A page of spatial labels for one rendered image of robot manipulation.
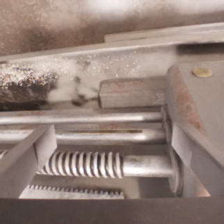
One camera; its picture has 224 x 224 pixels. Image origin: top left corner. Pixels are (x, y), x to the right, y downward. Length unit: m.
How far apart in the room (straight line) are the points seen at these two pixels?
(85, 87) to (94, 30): 0.41
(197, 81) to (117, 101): 0.27
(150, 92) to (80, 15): 0.58
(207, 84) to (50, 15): 0.83
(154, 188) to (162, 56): 0.34
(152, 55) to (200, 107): 0.29
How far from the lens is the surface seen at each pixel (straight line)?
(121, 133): 0.29
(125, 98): 0.47
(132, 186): 0.34
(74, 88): 0.57
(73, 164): 0.27
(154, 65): 0.50
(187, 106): 0.23
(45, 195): 0.35
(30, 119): 0.42
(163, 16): 0.87
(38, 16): 0.99
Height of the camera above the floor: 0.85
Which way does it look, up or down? 48 degrees down
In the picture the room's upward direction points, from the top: 170 degrees counter-clockwise
